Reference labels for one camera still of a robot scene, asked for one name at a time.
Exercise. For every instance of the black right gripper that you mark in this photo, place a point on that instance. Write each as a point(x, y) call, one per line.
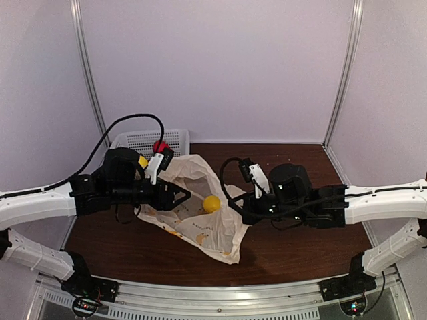
point(249, 220)

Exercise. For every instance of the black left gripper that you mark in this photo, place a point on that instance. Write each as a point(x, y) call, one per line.
point(163, 201)

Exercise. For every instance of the yellow lemon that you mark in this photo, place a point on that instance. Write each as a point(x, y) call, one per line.
point(143, 162)
point(211, 204)

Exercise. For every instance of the red apple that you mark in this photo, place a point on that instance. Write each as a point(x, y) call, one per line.
point(160, 146)

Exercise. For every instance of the banana print plastic bag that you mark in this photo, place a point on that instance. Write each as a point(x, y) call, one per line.
point(219, 234)

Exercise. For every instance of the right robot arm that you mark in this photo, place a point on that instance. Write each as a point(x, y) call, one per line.
point(287, 192)

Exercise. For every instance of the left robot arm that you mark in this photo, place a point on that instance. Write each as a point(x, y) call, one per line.
point(121, 180)

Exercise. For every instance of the white perforated plastic basket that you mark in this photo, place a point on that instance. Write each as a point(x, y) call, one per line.
point(142, 141)

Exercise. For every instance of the right circuit board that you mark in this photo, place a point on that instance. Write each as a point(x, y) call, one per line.
point(354, 307)

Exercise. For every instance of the circuit board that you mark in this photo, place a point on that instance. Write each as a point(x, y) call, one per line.
point(354, 307)
point(85, 307)

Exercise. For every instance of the left circuit board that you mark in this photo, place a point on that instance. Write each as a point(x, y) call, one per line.
point(85, 307)

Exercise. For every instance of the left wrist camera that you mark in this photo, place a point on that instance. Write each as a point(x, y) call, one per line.
point(159, 162)

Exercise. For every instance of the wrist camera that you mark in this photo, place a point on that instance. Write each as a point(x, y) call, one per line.
point(253, 173)
point(159, 162)

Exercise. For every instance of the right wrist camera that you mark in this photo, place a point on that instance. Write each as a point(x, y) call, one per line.
point(253, 173)

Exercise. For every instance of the aluminium front rail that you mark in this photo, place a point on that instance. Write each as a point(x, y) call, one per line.
point(298, 300)

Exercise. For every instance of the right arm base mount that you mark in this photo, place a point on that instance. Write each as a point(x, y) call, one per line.
point(346, 286)

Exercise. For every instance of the left aluminium corner post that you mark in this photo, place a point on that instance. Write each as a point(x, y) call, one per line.
point(77, 19)

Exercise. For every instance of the aluminium corner post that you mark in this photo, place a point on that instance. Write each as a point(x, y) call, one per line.
point(351, 49)
point(77, 19)

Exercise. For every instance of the right aluminium corner post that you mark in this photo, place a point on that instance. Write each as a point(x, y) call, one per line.
point(351, 49)

